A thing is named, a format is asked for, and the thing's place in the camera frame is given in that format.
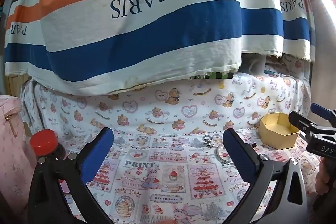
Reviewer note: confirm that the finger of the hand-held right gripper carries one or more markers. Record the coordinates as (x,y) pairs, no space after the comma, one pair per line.
(321,110)
(302,120)

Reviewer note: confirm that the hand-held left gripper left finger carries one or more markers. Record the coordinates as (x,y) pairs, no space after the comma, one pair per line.
(97,155)

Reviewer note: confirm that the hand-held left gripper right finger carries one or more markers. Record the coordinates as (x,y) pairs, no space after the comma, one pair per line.
(237,155)

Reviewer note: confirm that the silver bangle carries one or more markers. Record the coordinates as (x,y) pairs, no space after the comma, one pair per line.
(223,156)

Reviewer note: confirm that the gold paper box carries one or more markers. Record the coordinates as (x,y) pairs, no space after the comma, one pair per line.
(279,130)

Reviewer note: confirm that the person's right hand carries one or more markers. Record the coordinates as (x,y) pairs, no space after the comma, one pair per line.
(322,179)

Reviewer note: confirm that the red cap dark bottle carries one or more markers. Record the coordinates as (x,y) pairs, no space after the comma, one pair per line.
(44,145)

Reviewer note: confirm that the teal pen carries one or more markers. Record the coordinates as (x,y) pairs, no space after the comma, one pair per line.
(272,73)

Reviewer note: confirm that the cake print tablecloth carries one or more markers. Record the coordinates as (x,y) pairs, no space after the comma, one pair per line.
(168,174)

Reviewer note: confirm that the grey rounded object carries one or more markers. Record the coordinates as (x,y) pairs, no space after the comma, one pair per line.
(256,64)

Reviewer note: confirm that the bear print sheet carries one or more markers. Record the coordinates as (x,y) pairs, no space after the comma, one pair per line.
(162,108)

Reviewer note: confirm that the pink backpack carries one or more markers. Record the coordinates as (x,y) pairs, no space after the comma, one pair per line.
(13,150)

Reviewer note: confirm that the green black checkered cloth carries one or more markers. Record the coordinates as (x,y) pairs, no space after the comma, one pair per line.
(212,75)

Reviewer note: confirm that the wooden panel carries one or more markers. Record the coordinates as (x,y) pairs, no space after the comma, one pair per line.
(15,85)

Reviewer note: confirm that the striped hanging cloth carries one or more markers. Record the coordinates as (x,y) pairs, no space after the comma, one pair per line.
(147,19)

